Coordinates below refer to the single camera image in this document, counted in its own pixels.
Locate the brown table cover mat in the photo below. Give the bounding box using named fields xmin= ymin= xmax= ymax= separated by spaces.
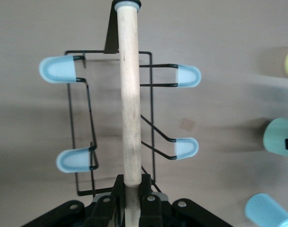
xmin=0 ymin=0 xmax=288 ymax=227

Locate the black wire cup holder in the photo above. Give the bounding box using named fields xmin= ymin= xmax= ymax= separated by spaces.
xmin=39 ymin=0 xmax=202 ymax=227

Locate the mint green plastic cup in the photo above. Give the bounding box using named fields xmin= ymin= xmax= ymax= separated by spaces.
xmin=263 ymin=117 xmax=288 ymax=158

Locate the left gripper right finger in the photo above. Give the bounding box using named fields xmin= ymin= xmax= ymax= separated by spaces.
xmin=139 ymin=174 xmax=170 ymax=227

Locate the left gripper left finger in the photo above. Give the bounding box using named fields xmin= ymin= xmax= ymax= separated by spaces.
xmin=91 ymin=174 xmax=126 ymax=227

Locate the light blue plastic cup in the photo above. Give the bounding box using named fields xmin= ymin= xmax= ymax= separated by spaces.
xmin=244 ymin=193 xmax=288 ymax=227

